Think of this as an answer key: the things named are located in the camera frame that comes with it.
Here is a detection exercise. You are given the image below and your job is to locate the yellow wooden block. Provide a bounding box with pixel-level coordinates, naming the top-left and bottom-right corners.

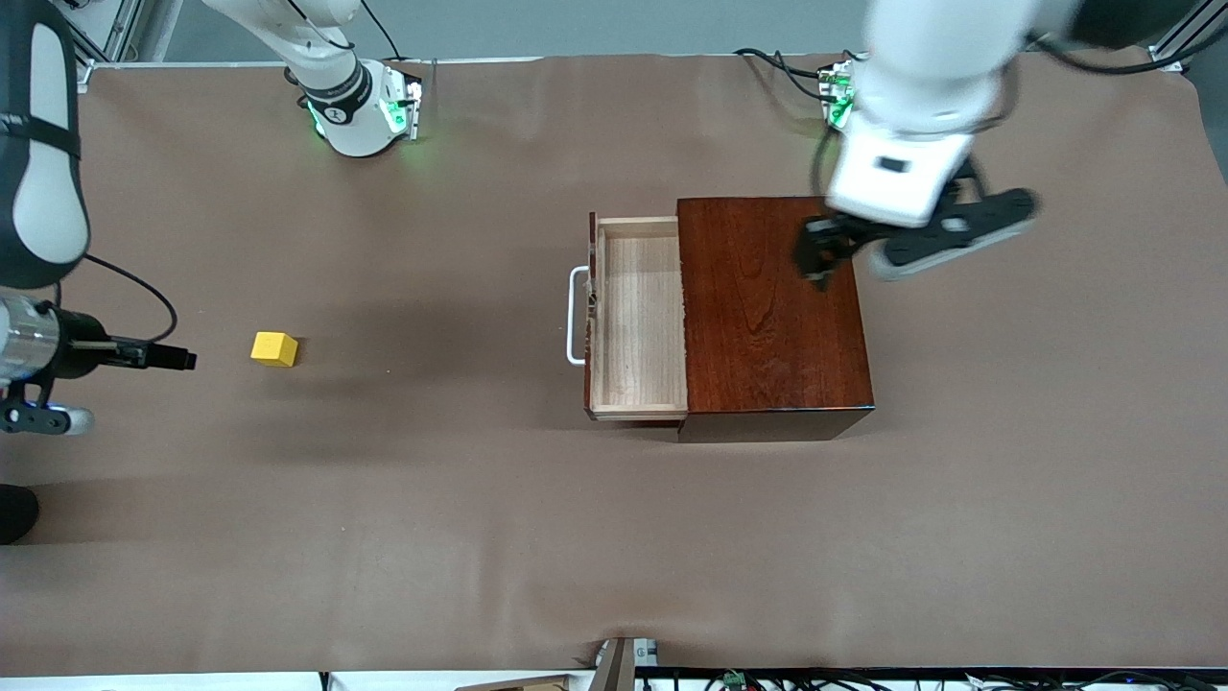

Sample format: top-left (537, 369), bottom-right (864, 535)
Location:
top-left (251, 331), bottom-right (299, 368)

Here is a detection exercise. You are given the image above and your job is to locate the light wooden drawer white handle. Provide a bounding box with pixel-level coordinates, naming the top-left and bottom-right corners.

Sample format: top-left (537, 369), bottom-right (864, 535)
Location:
top-left (566, 211), bottom-right (690, 423)

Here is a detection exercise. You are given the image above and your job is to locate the dark wooden cabinet box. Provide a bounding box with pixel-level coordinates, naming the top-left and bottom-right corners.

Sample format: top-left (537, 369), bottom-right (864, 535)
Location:
top-left (676, 195), bottom-right (876, 444)

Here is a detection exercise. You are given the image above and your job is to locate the black round object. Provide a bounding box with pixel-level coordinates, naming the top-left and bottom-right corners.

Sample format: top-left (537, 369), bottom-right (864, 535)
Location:
top-left (0, 485), bottom-right (40, 546)

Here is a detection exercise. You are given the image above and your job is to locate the brown table cover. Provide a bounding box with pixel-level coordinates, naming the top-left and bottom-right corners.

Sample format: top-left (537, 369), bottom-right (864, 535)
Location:
top-left (0, 53), bottom-right (1228, 675)

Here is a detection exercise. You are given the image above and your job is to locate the brown cardboard wedge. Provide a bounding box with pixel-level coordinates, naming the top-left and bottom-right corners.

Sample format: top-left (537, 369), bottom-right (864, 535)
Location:
top-left (587, 637), bottom-right (636, 691)

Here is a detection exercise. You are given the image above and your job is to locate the tan cardboard sheet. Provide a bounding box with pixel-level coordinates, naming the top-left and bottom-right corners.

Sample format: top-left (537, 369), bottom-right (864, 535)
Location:
top-left (456, 675), bottom-right (569, 691)

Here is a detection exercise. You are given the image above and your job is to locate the black camera cable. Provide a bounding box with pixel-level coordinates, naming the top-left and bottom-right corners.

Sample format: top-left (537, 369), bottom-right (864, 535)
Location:
top-left (82, 252), bottom-right (180, 344)
top-left (811, 34), bottom-right (1191, 198)

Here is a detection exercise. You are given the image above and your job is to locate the black base cable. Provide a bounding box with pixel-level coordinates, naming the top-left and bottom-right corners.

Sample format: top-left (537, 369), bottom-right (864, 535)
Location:
top-left (734, 46), bottom-right (845, 103)
top-left (360, 0), bottom-right (404, 60)

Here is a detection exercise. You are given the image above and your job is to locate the aluminium frame profile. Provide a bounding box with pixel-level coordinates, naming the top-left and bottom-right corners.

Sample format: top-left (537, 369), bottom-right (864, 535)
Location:
top-left (53, 0), bottom-right (145, 94)
top-left (1151, 19), bottom-right (1228, 73)

